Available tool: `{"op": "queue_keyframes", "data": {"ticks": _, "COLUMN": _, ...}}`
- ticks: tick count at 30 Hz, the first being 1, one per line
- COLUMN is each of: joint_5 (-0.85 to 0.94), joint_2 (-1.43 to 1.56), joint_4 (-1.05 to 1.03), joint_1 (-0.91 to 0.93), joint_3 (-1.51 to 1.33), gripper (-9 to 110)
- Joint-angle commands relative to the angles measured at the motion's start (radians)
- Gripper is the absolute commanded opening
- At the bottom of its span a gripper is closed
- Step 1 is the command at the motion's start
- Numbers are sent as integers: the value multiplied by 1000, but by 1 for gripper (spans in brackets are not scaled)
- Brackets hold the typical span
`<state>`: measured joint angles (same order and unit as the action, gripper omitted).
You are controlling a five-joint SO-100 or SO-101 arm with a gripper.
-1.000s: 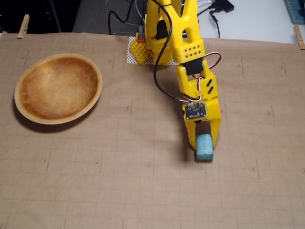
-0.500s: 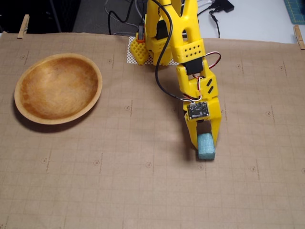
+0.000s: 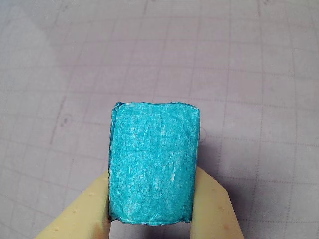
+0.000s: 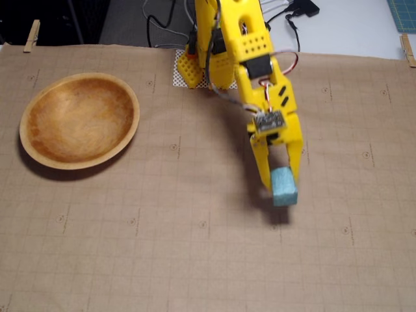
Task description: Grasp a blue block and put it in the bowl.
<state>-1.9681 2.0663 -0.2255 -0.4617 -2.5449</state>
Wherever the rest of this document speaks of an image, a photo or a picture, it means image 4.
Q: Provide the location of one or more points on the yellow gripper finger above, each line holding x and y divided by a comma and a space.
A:
261, 159
295, 159

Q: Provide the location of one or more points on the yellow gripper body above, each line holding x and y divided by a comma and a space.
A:
295, 134

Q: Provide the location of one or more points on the blue foam block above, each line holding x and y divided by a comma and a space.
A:
284, 190

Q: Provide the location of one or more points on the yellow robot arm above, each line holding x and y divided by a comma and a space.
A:
250, 32

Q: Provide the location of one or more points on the yellow robot base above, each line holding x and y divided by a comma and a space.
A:
221, 68

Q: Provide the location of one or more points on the round wooden bowl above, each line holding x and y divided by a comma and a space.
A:
78, 120

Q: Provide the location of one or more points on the yellow waffle table clamp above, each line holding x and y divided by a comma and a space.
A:
190, 71

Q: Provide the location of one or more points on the white perforated mat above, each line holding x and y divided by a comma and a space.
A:
178, 81

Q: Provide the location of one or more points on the black adapter box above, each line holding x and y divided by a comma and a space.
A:
305, 6

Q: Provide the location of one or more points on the gridded gift wrap paper sheet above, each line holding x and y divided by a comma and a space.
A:
162, 243

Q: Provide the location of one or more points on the wooden clothespin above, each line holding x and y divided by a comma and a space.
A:
408, 48
32, 35

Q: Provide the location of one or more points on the green cutting mat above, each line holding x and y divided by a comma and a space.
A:
404, 14

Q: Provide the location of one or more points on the grey mesh panel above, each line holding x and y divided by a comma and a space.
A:
130, 22

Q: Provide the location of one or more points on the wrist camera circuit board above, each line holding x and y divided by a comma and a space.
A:
269, 121

